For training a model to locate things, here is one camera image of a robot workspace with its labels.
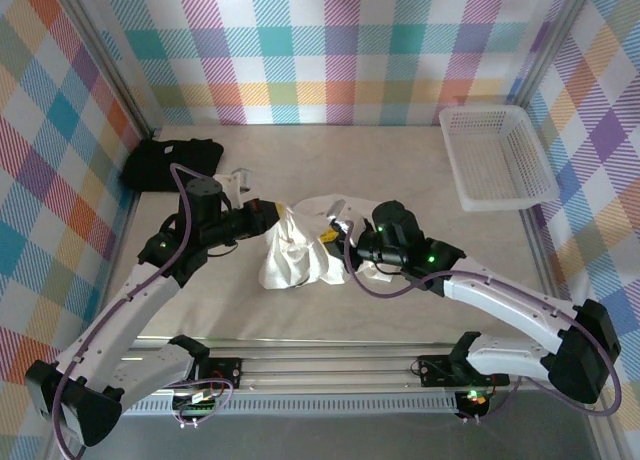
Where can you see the white plastic mesh basket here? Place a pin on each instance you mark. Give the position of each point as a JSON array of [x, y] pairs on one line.
[[500, 155]]

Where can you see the aluminium frame post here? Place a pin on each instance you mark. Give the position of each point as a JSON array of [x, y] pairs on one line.
[[552, 40], [120, 75]]

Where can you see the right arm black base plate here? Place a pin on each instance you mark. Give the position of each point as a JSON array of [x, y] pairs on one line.
[[435, 372]]

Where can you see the white t-shirt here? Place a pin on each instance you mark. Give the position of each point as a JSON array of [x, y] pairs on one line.
[[295, 255]]

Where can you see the controller board with coloured light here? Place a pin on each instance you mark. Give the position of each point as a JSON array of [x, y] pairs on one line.
[[475, 400]]

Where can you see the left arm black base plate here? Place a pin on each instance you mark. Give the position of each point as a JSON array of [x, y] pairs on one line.
[[225, 372]]

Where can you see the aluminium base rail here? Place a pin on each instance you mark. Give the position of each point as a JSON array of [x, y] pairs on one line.
[[325, 370]]

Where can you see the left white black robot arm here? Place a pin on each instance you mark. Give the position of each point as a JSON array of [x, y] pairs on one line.
[[125, 320]]

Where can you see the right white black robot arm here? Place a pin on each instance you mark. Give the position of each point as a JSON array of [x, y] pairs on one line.
[[510, 305]]

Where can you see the folded black t-shirt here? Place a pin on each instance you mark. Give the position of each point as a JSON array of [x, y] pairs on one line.
[[165, 162]]

